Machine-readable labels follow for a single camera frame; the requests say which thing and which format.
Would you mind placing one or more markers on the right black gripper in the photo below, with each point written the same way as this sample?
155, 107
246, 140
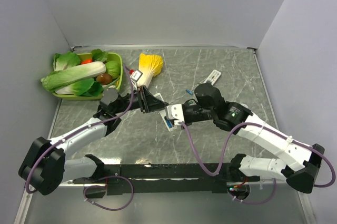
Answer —
186, 122

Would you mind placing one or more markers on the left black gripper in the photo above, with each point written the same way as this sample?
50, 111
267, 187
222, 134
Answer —
147, 102

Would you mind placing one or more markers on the grey white remote control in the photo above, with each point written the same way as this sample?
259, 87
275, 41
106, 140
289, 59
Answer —
162, 113

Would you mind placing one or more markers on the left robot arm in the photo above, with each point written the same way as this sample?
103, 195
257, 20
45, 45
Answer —
48, 163

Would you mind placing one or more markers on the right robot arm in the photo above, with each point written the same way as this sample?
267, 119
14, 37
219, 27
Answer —
294, 162

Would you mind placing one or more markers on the white remote with screen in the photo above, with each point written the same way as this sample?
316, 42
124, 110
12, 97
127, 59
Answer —
213, 77

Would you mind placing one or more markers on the yellow cabbage toy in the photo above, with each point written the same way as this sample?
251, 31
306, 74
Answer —
150, 66

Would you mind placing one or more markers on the round green lettuce toy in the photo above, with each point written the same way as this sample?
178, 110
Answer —
113, 68

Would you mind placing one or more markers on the brown mushroom toy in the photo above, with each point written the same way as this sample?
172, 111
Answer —
104, 79

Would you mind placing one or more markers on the bok choy toy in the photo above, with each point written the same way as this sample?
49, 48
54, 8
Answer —
86, 87

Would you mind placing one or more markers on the red tomato toy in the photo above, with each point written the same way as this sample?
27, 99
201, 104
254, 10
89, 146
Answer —
86, 61

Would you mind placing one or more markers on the green plastic basket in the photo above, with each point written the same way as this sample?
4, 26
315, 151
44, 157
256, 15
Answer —
98, 56

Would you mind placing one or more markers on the green leaf toy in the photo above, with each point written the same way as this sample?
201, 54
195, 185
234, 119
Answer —
65, 61

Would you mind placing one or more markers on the long napa cabbage toy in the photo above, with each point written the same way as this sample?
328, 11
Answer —
58, 79

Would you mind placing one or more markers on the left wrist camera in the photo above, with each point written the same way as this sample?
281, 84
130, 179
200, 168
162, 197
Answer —
135, 75

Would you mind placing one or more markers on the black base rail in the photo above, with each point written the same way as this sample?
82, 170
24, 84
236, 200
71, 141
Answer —
158, 178

